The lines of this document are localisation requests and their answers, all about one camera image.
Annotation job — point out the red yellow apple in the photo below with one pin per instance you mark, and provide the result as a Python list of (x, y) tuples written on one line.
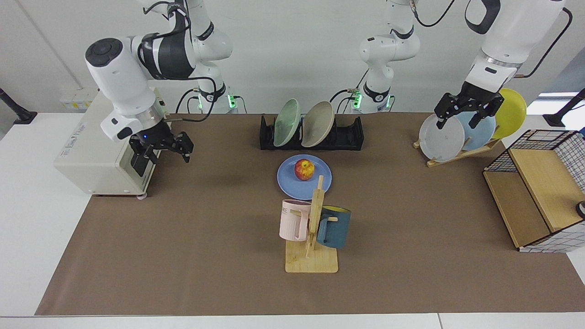
[(304, 169)]

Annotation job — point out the light blue plate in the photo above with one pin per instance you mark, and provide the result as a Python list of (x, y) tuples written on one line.
[(480, 137)]

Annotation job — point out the grey plate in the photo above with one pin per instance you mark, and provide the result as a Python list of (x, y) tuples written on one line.
[(441, 141)]

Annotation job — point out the yellow plate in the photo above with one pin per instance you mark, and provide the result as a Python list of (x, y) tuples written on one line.
[(512, 114)]

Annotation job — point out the wooden plate rack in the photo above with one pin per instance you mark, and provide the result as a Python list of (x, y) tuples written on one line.
[(475, 150)]

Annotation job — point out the black dish rack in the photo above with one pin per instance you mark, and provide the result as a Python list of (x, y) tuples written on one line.
[(349, 137)]

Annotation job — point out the pale green plate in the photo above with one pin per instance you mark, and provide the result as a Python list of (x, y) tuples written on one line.
[(287, 122)]

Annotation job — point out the beige plate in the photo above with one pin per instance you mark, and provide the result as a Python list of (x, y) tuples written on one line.
[(317, 123)]

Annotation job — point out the pale toaster oven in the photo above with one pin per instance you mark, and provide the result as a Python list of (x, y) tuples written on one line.
[(87, 155)]

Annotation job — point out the black stand foot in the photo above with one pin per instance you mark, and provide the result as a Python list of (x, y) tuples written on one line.
[(560, 118), (20, 116)]

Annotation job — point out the brown table cloth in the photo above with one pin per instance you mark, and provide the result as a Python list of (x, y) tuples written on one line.
[(205, 265)]

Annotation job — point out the pink cup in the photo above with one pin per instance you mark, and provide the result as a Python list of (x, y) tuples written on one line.
[(292, 221)]

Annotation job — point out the small black round object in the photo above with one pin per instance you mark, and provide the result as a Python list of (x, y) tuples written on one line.
[(581, 209)]

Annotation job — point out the dark blue cup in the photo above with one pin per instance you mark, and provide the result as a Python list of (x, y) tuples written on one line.
[(336, 228)]

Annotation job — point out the wooden cup stand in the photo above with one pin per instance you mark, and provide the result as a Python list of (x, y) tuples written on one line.
[(313, 260)]

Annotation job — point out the white wall socket box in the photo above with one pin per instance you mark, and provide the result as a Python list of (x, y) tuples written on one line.
[(73, 98)]

